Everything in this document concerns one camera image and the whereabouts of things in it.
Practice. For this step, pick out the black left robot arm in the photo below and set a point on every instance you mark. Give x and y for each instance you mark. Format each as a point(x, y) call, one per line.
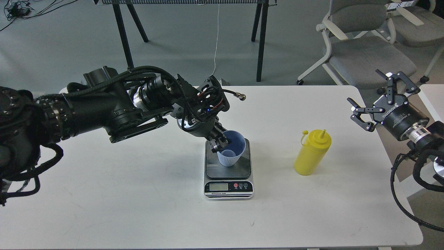
point(124, 104)

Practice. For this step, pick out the black digital kitchen scale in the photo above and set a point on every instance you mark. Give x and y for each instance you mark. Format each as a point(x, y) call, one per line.
point(228, 183)

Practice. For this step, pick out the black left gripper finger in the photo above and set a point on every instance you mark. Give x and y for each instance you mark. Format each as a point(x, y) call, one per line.
point(216, 144)
point(221, 136)

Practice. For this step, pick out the black trestle table frame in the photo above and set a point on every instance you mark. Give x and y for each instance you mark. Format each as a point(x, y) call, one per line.
point(199, 31)

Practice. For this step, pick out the grey office chair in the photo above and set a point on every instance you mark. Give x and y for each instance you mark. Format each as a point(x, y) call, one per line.
point(353, 50)
point(418, 27)

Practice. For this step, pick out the yellow squeeze bottle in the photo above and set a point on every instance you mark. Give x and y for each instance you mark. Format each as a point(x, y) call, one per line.
point(315, 145)

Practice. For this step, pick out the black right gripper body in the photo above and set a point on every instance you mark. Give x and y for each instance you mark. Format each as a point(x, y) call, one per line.
point(398, 116)

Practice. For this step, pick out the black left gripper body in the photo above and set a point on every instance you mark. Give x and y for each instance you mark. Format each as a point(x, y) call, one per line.
point(197, 109)

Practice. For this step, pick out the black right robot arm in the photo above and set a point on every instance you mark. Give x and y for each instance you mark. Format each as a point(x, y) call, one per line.
point(420, 138)

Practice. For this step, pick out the blue ribbed plastic cup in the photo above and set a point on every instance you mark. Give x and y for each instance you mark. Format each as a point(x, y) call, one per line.
point(229, 155)

